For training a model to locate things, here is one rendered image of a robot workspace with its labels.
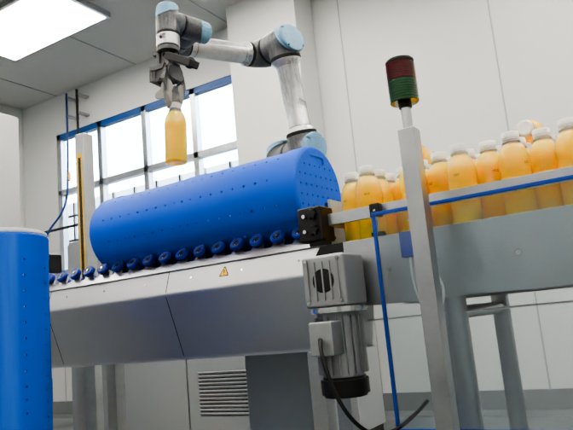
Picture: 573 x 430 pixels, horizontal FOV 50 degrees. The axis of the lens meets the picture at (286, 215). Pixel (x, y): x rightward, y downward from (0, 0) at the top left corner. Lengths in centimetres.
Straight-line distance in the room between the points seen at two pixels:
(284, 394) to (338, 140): 306
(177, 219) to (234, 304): 34
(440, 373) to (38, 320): 108
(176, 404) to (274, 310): 238
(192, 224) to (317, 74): 336
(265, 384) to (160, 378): 199
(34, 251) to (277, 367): 91
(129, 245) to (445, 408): 126
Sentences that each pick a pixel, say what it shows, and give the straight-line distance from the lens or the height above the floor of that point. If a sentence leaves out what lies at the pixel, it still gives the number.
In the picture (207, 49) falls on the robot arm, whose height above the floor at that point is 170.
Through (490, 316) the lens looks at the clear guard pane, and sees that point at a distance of 138.
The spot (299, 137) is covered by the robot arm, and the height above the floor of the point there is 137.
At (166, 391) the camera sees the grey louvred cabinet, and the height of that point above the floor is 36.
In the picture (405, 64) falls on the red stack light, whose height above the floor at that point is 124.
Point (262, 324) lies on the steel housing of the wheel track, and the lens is 185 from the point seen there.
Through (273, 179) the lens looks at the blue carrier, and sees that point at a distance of 180.
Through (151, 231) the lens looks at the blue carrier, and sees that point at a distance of 209.
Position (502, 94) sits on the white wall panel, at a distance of 459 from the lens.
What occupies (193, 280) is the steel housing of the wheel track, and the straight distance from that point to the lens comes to 197.
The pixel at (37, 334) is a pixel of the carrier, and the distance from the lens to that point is 184.
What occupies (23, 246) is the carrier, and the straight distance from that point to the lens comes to 183.
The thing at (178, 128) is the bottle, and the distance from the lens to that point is 195.
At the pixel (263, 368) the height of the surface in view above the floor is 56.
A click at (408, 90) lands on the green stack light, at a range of 138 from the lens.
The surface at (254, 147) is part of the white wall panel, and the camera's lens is 499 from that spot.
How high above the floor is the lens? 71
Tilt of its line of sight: 10 degrees up
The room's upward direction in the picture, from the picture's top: 5 degrees counter-clockwise
